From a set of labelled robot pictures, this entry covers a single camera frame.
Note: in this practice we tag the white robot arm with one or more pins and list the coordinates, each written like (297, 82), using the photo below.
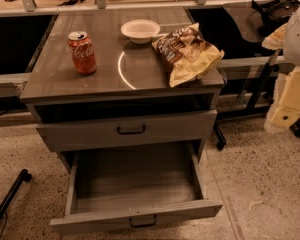
(291, 48)

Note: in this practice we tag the brown yellow chip bag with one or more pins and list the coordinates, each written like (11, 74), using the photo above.
(187, 55)

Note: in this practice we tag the grey drawer cabinet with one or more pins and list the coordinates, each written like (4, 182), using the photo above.
(130, 80)

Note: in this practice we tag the black rolling side table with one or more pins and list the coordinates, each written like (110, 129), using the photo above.
(252, 29)

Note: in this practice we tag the closed grey upper drawer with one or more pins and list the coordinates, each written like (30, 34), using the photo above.
(127, 131)

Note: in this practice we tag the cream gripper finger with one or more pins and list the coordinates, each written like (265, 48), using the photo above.
(276, 39)
(285, 110)

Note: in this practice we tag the white paper bowl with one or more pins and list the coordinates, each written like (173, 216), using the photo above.
(140, 31)

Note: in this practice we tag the black stand leg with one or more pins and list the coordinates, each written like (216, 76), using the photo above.
(24, 176)

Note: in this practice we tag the red coke can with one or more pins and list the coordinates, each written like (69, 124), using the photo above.
(82, 52)

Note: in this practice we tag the open grey lower drawer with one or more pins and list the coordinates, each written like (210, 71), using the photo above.
(134, 187)

